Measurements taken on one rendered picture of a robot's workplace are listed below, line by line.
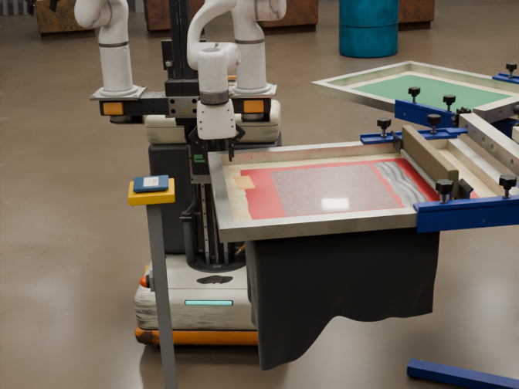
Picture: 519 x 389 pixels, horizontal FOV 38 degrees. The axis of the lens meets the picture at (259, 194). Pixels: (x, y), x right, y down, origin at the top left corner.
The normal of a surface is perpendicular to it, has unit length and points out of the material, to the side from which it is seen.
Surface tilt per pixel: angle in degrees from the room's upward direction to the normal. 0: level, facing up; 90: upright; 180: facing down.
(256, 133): 90
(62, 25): 90
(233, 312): 90
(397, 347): 0
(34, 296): 0
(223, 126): 94
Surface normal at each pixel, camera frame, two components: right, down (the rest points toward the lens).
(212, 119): 0.08, 0.40
